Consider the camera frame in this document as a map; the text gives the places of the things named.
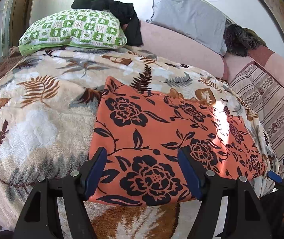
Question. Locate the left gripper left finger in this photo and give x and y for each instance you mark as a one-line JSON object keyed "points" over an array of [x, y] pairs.
{"points": [[91, 172]]}

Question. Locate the orange floral garment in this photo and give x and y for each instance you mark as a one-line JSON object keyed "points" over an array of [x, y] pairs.
{"points": [[142, 133]]}

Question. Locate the striped bedsheet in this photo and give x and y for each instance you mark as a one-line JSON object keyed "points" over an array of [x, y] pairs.
{"points": [[265, 96]]}

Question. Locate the pink bed headboard cushion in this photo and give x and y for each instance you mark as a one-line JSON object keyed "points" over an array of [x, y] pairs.
{"points": [[181, 49]]}

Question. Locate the green patterned pillow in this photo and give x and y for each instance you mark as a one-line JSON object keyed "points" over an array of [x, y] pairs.
{"points": [[80, 28]]}

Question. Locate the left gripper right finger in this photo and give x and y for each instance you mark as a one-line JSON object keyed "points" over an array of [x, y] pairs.
{"points": [[193, 172]]}

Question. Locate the grey pillow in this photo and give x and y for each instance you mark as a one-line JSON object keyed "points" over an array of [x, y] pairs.
{"points": [[195, 19]]}

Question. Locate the dark fuzzy cloth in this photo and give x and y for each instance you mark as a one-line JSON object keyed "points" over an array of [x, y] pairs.
{"points": [[239, 40]]}

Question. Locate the cream leaf-pattern blanket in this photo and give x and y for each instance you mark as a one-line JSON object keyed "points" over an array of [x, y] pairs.
{"points": [[48, 106]]}

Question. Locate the black cloth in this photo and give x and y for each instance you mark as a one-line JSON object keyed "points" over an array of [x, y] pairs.
{"points": [[124, 12]]}

